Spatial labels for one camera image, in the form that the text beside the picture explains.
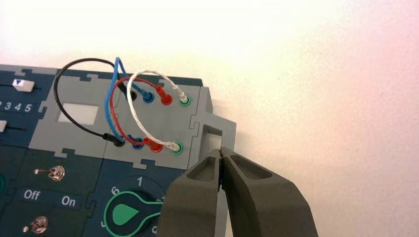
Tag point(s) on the green rotary dial knob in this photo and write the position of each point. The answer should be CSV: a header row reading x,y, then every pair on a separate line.
x,y
122,214

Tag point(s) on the white slider knob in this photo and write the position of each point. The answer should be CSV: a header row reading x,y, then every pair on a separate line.
x,y
23,85
2,126

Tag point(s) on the dark modular task board box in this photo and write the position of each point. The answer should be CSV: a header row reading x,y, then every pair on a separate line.
x,y
163,121

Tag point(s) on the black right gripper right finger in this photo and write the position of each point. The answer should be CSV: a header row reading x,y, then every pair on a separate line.
x,y
262,206

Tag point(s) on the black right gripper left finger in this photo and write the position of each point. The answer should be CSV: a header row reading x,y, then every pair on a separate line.
x,y
193,202

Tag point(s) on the silver metal toggle switch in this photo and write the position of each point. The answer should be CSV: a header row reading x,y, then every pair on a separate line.
x,y
40,225
56,173

